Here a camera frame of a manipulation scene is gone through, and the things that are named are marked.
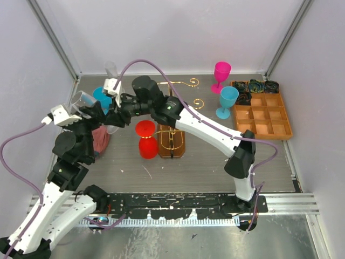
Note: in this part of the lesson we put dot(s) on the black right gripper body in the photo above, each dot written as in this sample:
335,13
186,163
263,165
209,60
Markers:
132,107

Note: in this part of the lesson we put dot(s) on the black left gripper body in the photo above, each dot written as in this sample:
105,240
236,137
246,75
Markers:
84,127

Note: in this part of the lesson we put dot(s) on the light blue wine glass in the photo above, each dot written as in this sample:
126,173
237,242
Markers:
104,100
228,97

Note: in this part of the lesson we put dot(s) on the clear front wine glass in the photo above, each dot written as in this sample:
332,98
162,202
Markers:
81,99

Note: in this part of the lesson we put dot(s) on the clear wine glass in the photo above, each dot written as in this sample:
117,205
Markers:
81,99
111,69

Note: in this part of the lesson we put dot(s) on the red wine glass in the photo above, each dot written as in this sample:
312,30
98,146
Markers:
148,145

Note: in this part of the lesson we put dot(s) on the pink wine glass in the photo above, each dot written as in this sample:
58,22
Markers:
221,73

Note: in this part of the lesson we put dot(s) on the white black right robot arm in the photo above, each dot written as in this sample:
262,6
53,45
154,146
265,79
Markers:
170,111

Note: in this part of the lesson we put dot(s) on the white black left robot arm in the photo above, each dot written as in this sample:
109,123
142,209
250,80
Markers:
42,229

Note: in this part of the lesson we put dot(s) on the folded red t-shirt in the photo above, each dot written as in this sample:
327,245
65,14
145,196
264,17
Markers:
100,140

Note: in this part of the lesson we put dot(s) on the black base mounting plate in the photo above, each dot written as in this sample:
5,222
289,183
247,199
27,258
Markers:
179,205

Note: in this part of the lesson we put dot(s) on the dark rubber bands pile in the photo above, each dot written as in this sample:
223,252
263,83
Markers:
247,88

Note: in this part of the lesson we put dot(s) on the wooden compartment tray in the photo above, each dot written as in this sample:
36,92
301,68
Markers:
266,117

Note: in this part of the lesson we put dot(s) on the gold wire wine glass rack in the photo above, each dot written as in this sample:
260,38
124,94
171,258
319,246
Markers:
171,141

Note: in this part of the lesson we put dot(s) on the left aluminium corner post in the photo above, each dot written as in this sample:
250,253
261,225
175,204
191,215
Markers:
51,27

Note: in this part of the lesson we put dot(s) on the aluminium corner post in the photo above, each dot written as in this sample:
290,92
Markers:
288,36
51,27

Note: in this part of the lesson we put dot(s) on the aluminium front rail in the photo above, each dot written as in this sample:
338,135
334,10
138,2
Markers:
277,204

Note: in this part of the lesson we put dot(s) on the right aluminium corner post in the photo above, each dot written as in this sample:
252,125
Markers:
288,36

